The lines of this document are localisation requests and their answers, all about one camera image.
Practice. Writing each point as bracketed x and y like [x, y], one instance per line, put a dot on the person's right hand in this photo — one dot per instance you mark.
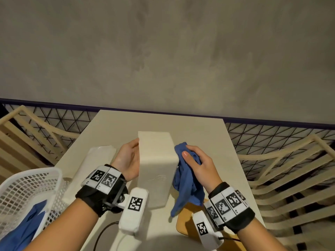
[206, 172]

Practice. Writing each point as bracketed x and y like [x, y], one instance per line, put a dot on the person's left hand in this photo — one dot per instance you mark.
[127, 162]

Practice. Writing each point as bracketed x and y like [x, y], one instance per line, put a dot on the blue cloth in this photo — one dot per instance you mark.
[185, 185]
[23, 230]

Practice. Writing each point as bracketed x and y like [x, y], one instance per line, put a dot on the white tissue box base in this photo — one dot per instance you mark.
[157, 159]

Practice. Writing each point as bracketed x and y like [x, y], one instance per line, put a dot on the stack of white tissues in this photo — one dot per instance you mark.
[89, 164]

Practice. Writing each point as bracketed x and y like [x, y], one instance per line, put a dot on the person's left forearm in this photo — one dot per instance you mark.
[62, 227]

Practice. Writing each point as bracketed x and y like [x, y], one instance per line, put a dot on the left wristband with marker tags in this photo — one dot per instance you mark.
[89, 198]

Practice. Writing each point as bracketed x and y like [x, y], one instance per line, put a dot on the wooden lid with slot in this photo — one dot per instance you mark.
[185, 222]

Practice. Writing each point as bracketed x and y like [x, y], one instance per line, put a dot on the cream slatted wooden chair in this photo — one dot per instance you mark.
[295, 190]
[23, 133]

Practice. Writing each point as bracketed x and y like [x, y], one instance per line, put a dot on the white plastic mesh basket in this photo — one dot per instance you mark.
[26, 188]

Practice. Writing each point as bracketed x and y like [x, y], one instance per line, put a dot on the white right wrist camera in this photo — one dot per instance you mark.
[206, 235]

